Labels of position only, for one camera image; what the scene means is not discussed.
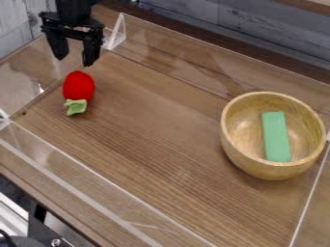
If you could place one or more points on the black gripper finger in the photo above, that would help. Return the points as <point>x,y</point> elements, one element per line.
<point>91,50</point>
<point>59,44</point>

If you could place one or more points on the black gripper body bar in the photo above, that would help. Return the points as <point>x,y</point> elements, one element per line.
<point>55,27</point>

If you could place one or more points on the red plush strawberry toy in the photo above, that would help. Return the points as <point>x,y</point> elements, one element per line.
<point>77,91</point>

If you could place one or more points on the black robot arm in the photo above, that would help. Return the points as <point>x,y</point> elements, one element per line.
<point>71,22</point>

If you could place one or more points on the wooden bowl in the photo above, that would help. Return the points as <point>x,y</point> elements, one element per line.
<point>242,134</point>

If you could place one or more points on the green rectangular block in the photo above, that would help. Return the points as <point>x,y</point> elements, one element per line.
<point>276,144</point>

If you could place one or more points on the clear acrylic corner bracket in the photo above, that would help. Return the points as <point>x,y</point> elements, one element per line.
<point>115,35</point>

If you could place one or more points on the clear acrylic tray wall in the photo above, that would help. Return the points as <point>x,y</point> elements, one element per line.
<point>133,172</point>

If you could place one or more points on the black metal table frame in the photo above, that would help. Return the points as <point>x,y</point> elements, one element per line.
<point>39,231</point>

